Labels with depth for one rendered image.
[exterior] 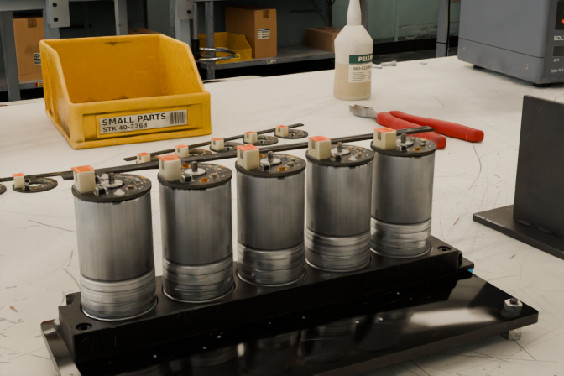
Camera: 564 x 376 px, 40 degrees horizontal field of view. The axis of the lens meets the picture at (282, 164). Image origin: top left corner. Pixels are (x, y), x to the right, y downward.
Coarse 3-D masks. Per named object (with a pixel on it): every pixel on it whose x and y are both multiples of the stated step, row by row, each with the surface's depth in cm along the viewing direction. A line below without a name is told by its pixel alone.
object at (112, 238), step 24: (96, 216) 24; (120, 216) 24; (144, 216) 24; (96, 240) 24; (120, 240) 24; (144, 240) 25; (96, 264) 24; (120, 264) 24; (144, 264) 25; (96, 288) 24; (120, 288) 24; (144, 288) 25; (96, 312) 25; (120, 312) 25; (144, 312) 25
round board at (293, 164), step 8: (280, 160) 27; (288, 160) 27; (296, 160) 27; (304, 160) 27; (240, 168) 26; (256, 168) 26; (264, 168) 26; (272, 168) 26; (288, 168) 26; (296, 168) 26; (304, 168) 27; (264, 176) 26; (272, 176) 26
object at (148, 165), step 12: (396, 132) 31; (408, 132) 31; (420, 132) 32; (288, 144) 29; (300, 144) 29; (192, 156) 28; (204, 156) 28; (216, 156) 28; (228, 156) 28; (108, 168) 26; (120, 168) 26; (132, 168) 26; (144, 168) 27; (156, 168) 27
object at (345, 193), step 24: (312, 168) 28; (336, 168) 27; (360, 168) 27; (312, 192) 28; (336, 192) 27; (360, 192) 28; (312, 216) 28; (336, 216) 28; (360, 216) 28; (312, 240) 28; (336, 240) 28; (360, 240) 28; (312, 264) 29; (336, 264) 28; (360, 264) 29
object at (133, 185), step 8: (96, 176) 25; (120, 176) 26; (128, 176) 25; (136, 176) 26; (96, 184) 25; (128, 184) 25; (136, 184) 25; (144, 184) 25; (72, 192) 24; (88, 192) 24; (96, 192) 24; (104, 192) 24; (112, 192) 24; (128, 192) 24; (136, 192) 24; (144, 192) 24; (88, 200) 24; (96, 200) 24; (104, 200) 23; (112, 200) 24; (120, 200) 24
